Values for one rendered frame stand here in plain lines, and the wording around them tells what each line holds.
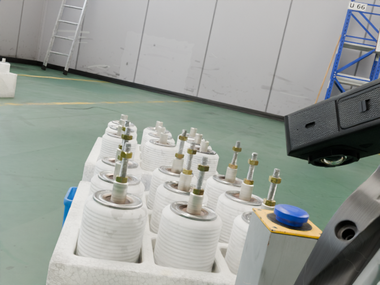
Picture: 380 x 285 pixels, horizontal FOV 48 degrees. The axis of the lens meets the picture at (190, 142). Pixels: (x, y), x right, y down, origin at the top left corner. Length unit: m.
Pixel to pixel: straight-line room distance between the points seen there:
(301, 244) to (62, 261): 0.31
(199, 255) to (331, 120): 0.45
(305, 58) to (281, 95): 0.68
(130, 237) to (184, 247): 0.08
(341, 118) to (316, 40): 6.88
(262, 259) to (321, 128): 0.28
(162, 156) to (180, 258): 0.54
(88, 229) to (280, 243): 0.28
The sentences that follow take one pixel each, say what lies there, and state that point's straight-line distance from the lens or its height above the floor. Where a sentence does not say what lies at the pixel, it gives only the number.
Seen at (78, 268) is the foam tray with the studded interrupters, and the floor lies 0.18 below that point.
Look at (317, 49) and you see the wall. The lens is 7.08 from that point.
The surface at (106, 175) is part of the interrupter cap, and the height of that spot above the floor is 0.25.
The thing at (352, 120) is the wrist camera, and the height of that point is 0.45.
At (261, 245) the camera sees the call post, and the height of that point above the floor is 0.29.
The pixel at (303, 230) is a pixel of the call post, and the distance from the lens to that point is 0.50.
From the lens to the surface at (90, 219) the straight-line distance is 0.63.
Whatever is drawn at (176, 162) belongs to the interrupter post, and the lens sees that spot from 0.88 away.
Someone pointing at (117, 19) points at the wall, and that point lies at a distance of 7.95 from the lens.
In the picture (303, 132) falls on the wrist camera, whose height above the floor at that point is 0.44.
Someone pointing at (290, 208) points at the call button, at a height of 0.33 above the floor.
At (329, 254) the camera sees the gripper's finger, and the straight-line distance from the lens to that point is 0.17.
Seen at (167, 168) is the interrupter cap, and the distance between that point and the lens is 0.90.
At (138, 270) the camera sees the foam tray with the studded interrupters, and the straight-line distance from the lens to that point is 0.62.
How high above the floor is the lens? 0.46
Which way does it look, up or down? 9 degrees down
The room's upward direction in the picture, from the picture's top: 12 degrees clockwise
